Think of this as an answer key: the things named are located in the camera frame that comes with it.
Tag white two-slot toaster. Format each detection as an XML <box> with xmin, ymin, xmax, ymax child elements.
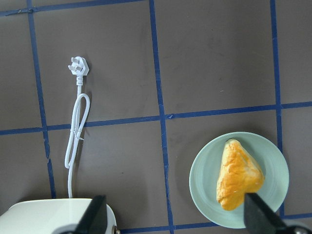
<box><xmin>0</xmin><ymin>197</ymin><xmax>117</xmax><ymax>234</ymax></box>

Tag golden triangular pastry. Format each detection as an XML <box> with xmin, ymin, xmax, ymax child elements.
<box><xmin>216</xmin><ymin>139</ymin><xmax>265</xmax><ymax>211</ymax></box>

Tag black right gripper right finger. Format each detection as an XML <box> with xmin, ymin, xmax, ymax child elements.
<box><xmin>244</xmin><ymin>193</ymin><xmax>288</xmax><ymax>234</ymax></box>

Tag pale green round plate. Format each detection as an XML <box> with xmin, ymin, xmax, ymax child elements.
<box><xmin>189</xmin><ymin>132</ymin><xmax>289</xmax><ymax>229</ymax></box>

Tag white power cord with plug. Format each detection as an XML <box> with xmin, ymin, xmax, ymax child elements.
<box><xmin>64</xmin><ymin>56</ymin><xmax>91</xmax><ymax>199</ymax></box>

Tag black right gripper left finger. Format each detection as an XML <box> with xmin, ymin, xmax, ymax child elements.
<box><xmin>75</xmin><ymin>195</ymin><xmax>108</xmax><ymax>234</ymax></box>

